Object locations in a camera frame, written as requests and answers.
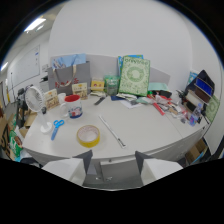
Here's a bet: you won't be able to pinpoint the small white desk fan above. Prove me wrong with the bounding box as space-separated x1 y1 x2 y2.
24 85 54 134

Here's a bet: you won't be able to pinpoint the yellow tape roll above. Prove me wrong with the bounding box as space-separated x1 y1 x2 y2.
76 124 101 149

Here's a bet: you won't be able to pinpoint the cardboard box under table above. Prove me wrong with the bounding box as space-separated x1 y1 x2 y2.
185 138 209 165

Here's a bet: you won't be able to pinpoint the red pen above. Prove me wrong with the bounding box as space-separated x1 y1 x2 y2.
152 102 166 117

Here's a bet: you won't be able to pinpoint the white mug red rim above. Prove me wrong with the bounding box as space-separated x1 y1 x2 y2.
59 94 84 120

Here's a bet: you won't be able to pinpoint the brown cardboard box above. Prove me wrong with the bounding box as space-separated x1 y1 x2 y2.
18 108 38 138

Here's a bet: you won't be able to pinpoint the clear plastic bottle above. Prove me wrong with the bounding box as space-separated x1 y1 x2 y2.
188 102 203 127

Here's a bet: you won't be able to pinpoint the white plastic cup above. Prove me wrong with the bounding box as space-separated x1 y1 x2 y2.
57 92 67 105

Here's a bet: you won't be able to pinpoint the tan printed card box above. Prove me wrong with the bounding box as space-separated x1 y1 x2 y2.
44 88 61 111
71 82 89 101

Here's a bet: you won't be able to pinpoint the black marker pen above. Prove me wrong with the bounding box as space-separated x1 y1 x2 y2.
93 96 107 106

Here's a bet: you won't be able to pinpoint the teal flat packet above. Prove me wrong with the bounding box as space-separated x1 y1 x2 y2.
147 82 169 92

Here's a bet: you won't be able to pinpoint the green patterned flat packet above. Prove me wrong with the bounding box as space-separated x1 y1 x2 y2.
204 94 221 123

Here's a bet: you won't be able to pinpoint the small yellow box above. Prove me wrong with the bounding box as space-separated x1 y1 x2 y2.
90 78 105 92

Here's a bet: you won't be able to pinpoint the grey paper gift bag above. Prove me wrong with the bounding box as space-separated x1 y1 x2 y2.
47 60 92 96

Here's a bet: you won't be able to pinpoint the dark blue open box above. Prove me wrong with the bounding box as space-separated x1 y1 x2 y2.
185 69 216 105

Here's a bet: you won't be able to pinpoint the green glass jar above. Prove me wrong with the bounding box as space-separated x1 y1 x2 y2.
103 74 120 97

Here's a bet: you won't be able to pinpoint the green patterned book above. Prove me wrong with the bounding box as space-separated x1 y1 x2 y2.
118 55 151 97

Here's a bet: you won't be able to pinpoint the blue book behind green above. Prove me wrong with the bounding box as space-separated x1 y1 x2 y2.
117 54 145 76

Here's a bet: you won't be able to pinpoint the blue handled scissors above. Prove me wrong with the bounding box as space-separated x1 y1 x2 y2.
50 119 65 141

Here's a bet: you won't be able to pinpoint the wall whiteboard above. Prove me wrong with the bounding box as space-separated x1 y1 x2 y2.
7 44 42 88

